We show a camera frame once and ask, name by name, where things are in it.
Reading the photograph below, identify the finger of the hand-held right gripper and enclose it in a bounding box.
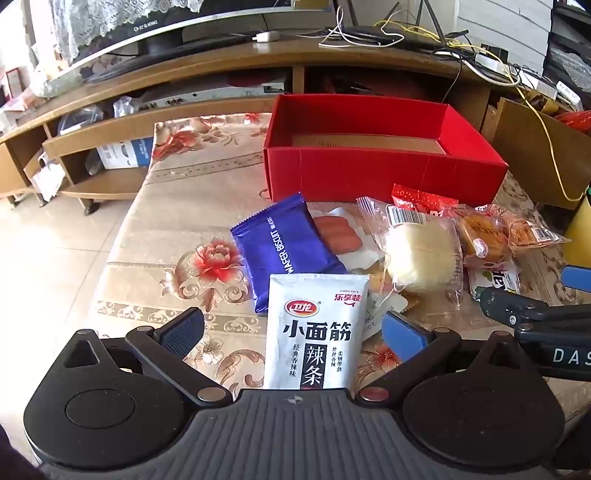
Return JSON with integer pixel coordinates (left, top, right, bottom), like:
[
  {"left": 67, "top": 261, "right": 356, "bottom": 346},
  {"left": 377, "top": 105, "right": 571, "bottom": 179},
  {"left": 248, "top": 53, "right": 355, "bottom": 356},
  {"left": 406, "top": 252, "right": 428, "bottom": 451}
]
[
  {"left": 472, "top": 285, "right": 591, "bottom": 328},
  {"left": 561, "top": 265, "right": 591, "bottom": 292}
]

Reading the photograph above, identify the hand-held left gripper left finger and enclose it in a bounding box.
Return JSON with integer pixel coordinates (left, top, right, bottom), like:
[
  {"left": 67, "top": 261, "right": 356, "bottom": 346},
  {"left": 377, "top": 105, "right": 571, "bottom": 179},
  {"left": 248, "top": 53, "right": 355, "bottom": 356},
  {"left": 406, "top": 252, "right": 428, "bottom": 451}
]
[{"left": 60, "top": 307, "right": 234, "bottom": 409}]

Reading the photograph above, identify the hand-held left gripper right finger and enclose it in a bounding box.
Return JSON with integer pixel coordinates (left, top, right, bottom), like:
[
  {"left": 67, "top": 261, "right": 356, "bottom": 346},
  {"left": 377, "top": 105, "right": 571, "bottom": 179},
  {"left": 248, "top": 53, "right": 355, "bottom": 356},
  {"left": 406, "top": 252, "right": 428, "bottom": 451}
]
[{"left": 355, "top": 310, "right": 520, "bottom": 407}]

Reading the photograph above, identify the green white snack packet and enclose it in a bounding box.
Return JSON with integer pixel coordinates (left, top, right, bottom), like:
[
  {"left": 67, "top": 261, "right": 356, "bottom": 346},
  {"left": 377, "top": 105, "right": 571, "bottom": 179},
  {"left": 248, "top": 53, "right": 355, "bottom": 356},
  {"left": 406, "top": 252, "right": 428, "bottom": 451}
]
[{"left": 468, "top": 268, "right": 522, "bottom": 302}]

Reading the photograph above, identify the clear pale cake packet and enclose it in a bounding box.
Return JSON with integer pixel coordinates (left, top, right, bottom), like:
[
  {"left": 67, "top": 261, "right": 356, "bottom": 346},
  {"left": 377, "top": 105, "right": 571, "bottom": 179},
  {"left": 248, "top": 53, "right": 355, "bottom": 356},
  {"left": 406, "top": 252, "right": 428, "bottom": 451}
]
[{"left": 356, "top": 196, "right": 465, "bottom": 309}]

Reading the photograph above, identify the orange pastry packet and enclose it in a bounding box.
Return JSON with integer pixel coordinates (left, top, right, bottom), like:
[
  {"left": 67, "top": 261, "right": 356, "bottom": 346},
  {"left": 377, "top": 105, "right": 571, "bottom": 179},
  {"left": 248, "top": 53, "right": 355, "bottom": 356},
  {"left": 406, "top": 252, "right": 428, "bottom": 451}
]
[{"left": 455, "top": 205, "right": 571, "bottom": 269}]

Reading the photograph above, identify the white spicy strip packet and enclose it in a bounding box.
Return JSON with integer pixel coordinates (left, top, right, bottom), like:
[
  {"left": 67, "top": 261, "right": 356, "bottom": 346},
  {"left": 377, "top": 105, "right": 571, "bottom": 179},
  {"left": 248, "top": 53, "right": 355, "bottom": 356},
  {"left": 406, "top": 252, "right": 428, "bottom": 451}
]
[{"left": 263, "top": 273, "right": 370, "bottom": 391}]

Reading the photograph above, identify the clear sausage packet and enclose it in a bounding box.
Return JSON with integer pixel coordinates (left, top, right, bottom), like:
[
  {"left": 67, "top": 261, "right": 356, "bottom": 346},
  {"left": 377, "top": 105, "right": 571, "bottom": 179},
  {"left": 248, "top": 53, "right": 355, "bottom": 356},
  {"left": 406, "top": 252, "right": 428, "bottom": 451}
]
[{"left": 307, "top": 207, "right": 385, "bottom": 274}]

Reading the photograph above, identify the blue wafer biscuit packet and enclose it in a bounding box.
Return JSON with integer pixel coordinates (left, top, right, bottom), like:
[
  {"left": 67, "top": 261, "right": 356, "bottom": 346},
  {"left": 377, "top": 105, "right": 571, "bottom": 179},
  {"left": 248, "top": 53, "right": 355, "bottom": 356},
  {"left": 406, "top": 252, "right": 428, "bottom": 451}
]
[{"left": 230, "top": 193, "right": 348, "bottom": 315}]

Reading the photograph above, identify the red snack packet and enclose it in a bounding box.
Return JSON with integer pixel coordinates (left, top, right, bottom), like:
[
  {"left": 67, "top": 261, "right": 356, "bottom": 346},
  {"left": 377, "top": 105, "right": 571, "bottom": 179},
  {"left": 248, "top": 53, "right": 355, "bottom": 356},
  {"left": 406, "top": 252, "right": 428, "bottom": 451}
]
[{"left": 392, "top": 183, "right": 459, "bottom": 217}]

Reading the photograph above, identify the red cardboard box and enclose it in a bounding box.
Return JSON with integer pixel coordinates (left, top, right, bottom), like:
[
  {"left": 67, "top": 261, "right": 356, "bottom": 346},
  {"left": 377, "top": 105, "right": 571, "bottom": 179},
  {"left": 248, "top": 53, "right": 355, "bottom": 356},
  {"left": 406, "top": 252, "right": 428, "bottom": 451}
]
[{"left": 262, "top": 93, "right": 509, "bottom": 206}]

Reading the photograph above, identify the yellow plastic container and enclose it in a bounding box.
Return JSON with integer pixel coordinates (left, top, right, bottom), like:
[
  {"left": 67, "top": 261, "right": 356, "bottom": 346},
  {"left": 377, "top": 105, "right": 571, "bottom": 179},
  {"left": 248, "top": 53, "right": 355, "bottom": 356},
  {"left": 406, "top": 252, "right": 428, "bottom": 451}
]
[{"left": 561, "top": 194, "right": 591, "bottom": 268}]

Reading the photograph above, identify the wooden cabinet door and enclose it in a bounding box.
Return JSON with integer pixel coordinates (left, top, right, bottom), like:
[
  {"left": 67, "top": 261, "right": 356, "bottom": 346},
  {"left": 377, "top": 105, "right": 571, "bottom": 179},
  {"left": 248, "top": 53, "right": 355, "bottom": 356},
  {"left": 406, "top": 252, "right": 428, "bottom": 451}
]
[{"left": 492, "top": 97, "right": 591, "bottom": 210}]

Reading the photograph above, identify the yellow brown bag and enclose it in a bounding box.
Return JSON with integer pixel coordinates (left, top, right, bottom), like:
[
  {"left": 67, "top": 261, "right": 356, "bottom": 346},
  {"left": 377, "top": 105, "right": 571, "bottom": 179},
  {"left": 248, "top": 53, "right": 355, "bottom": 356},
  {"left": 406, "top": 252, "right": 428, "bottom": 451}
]
[{"left": 526, "top": 88, "right": 573, "bottom": 117}]

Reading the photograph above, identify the blue white carton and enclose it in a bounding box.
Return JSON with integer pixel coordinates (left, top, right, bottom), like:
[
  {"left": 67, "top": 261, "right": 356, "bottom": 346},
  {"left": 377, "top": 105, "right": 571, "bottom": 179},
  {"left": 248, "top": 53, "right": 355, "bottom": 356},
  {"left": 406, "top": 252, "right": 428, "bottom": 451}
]
[{"left": 97, "top": 137, "right": 153, "bottom": 169}]

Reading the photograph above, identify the white power strip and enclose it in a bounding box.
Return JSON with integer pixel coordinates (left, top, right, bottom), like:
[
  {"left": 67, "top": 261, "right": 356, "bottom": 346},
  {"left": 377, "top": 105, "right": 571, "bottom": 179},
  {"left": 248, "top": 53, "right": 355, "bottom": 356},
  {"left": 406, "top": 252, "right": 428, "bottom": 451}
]
[{"left": 475, "top": 50, "right": 579, "bottom": 104}]

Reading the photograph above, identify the black device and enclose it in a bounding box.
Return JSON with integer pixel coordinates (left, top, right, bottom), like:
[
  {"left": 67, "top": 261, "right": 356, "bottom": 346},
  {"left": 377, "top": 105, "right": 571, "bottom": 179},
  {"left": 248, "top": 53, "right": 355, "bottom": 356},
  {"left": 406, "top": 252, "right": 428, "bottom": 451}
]
[{"left": 545, "top": 0, "right": 591, "bottom": 88}]

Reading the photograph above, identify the silver disc player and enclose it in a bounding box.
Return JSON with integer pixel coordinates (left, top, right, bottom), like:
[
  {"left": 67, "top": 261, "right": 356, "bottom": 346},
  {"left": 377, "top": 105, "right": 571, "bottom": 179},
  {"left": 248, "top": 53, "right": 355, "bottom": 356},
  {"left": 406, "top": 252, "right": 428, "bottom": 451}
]
[{"left": 139, "top": 82, "right": 287, "bottom": 112}]

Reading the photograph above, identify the wooden TV stand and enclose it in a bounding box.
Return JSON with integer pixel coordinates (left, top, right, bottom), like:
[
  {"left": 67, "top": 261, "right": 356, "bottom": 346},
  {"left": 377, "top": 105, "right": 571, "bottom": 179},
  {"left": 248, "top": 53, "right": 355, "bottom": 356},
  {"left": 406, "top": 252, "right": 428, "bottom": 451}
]
[{"left": 0, "top": 39, "right": 509, "bottom": 214}]

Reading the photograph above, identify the black router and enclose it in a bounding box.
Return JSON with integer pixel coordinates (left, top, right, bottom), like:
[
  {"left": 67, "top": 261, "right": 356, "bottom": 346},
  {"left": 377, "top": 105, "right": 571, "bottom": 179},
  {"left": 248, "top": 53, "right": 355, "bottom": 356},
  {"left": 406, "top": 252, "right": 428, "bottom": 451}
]
[{"left": 344, "top": 0, "right": 459, "bottom": 51}]

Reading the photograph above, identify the black television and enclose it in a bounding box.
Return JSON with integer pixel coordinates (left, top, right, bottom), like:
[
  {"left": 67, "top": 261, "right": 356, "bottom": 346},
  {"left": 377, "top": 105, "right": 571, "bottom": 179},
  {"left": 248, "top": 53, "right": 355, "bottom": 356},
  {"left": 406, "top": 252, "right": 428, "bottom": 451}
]
[{"left": 46, "top": 0, "right": 260, "bottom": 93}]

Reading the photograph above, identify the white lace cloth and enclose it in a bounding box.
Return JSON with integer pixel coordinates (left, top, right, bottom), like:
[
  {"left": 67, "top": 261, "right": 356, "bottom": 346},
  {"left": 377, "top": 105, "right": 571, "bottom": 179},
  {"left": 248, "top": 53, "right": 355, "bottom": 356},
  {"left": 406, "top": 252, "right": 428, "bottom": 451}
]
[{"left": 48, "top": 0, "right": 160, "bottom": 61}]

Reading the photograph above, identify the yellow cable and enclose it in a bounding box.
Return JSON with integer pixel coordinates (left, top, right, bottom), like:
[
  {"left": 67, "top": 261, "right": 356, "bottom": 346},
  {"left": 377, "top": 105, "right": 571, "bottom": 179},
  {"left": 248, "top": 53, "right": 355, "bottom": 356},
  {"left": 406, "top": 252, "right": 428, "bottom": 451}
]
[{"left": 374, "top": 11, "right": 588, "bottom": 202}]

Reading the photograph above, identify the black cable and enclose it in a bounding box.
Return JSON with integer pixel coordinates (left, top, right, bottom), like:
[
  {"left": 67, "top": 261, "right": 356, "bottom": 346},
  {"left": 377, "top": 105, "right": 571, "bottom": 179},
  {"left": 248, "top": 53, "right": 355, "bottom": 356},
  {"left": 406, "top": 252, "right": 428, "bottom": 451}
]
[{"left": 441, "top": 55, "right": 465, "bottom": 104}]

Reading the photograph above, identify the small picture frame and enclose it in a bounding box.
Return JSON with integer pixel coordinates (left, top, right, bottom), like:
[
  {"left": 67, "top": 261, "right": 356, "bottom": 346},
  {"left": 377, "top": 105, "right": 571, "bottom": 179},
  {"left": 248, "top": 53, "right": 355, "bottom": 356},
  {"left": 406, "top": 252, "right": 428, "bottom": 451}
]
[{"left": 4, "top": 69, "right": 25, "bottom": 99}]

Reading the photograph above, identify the white cable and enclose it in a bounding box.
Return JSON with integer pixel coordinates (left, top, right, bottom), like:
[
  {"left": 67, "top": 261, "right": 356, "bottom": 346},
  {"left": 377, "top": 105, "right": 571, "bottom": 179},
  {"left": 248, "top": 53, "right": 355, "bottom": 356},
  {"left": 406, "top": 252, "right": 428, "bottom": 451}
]
[{"left": 318, "top": 13, "right": 385, "bottom": 47}]

